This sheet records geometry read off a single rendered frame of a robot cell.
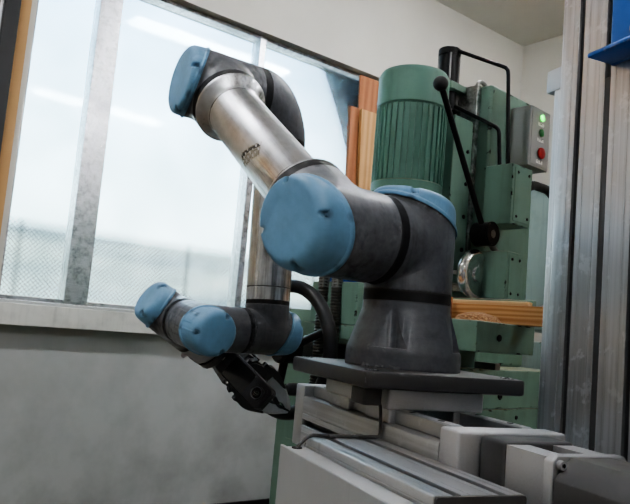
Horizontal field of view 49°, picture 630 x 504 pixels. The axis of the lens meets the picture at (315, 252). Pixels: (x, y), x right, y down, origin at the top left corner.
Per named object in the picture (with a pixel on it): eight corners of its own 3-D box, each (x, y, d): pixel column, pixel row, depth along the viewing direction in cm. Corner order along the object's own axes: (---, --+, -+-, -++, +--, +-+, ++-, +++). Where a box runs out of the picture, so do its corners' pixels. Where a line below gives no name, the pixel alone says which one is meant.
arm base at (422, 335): (484, 376, 88) (488, 297, 89) (378, 369, 82) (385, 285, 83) (420, 365, 101) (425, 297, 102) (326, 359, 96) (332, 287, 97)
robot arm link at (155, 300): (143, 321, 109) (123, 312, 116) (192, 358, 115) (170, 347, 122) (173, 281, 112) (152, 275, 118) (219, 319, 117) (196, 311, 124)
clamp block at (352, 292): (307, 321, 153) (311, 280, 154) (350, 325, 162) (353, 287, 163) (356, 325, 142) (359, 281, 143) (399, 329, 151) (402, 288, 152)
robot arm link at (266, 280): (288, 94, 131) (272, 356, 124) (238, 78, 125) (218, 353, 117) (326, 77, 122) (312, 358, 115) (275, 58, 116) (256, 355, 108)
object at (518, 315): (332, 312, 183) (334, 297, 183) (338, 313, 184) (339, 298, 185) (552, 327, 137) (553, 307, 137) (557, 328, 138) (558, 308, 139)
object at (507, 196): (481, 224, 174) (485, 166, 176) (501, 230, 180) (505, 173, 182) (511, 222, 168) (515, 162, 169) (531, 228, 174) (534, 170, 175)
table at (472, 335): (244, 328, 169) (246, 304, 170) (333, 335, 190) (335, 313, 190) (446, 350, 125) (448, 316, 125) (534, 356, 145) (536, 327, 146)
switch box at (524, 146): (507, 167, 182) (511, 108, 184) (527, 174, 189) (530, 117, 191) (528, 164, 178) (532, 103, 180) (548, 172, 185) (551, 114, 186)
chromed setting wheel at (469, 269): (452, 297, 165) (455, 245, 166) (482, 301, 173) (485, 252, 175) (462, 297, 163) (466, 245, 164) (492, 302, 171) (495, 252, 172)
